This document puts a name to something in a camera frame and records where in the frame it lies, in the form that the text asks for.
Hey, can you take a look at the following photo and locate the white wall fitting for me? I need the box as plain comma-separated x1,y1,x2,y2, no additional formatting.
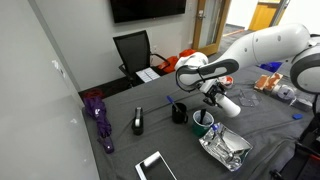
51,59,66,78

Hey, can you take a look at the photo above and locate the blue bin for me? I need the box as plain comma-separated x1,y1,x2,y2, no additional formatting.
259,61,283,73

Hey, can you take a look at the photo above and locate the green mug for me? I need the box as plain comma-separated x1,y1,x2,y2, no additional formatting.
191,109,215,138

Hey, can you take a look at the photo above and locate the white framed tablet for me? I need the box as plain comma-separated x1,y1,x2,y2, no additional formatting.
134,150,178,180

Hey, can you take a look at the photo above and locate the orange snack bag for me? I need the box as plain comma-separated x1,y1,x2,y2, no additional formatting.
266,72,284,91
253,74,270,92

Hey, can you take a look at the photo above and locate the purple folded umbrella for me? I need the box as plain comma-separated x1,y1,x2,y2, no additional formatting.
82,96,115,154

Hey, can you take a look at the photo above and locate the gray tablecloth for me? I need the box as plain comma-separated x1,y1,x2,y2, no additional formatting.
81,61,320,180

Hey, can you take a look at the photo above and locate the blue pen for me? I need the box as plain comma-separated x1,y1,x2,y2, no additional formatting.
165,95,182,113

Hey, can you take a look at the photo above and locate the black mesh office chair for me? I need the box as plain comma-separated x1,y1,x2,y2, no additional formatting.
112,29,171,88

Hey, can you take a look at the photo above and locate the blue capped marker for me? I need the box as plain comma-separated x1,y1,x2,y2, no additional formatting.
210,123,220,139

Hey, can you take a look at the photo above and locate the black mug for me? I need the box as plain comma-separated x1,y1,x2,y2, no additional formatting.
171,102,190,125

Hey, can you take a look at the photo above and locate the white paper sheet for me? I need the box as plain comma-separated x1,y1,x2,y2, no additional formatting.
135,67,161,84

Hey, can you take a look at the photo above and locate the black tape dispenser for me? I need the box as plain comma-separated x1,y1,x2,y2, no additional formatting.
131,106,145,136

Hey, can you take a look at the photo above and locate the yellow door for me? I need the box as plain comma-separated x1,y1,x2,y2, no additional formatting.
248,0,280,32

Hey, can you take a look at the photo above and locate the black wall television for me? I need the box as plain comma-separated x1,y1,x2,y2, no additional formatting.
109,0,188,24

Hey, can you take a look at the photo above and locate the white paper cup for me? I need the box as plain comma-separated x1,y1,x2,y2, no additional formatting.
216,94,242,118

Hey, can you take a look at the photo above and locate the pale rectangular box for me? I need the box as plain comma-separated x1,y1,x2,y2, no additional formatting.
289,94,316,112

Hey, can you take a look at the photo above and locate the wooden framed door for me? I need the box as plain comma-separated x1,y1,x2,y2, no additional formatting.
192,0,232,58

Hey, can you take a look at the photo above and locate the black marker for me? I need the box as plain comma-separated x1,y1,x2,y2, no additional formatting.
198,108,208,124

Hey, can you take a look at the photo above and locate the dark red bundle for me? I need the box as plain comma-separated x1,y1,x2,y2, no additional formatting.
83,88,105,100

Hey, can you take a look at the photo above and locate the gray metal pole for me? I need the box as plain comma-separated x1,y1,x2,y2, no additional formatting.
269,0,289,28

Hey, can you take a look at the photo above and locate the silver foil bag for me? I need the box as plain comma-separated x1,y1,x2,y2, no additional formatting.
198,122,254,172

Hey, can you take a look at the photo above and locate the white tape roll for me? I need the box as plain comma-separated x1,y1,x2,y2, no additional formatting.
277,84,297,101

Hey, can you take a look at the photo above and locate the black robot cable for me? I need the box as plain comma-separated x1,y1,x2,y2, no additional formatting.
175,64,209,93

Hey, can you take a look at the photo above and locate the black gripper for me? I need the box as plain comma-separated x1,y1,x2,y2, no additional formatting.
203,81,230,109

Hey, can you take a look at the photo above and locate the red and white item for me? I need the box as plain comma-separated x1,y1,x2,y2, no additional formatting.
219,75,235,89

